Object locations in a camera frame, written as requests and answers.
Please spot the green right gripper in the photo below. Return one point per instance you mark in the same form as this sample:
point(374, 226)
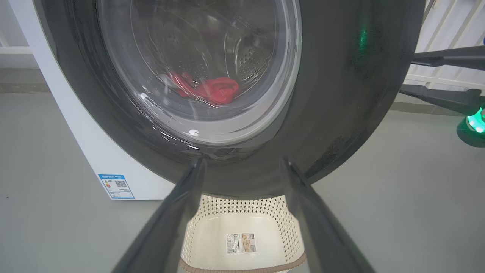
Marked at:
point(473, 134)

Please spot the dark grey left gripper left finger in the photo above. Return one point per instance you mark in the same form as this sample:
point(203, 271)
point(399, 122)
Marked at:
point(166, 227)

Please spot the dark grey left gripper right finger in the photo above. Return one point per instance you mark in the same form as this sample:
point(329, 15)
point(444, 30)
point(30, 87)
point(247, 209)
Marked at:
point(322, 235)

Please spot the black round glass washer door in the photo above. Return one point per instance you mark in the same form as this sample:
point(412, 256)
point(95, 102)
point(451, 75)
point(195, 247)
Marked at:
point(341, 94)

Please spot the red and white garment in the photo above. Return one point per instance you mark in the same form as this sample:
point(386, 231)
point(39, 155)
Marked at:
point(218, 89)

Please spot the cream perforated laundry basket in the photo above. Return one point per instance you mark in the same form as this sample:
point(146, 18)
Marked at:
point(212, 242)

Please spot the paper label inside basket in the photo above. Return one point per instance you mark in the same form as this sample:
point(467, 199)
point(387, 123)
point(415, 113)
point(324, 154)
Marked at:
point(241, 243)

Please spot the white washing machine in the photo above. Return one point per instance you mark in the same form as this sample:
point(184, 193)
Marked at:
point(75, 125)

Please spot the blue energy label sticker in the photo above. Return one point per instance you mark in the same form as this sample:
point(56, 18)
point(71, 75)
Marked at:
point(116, 186)

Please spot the white railing frame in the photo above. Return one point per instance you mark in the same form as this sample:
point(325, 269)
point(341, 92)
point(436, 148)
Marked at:
point(447, 22)

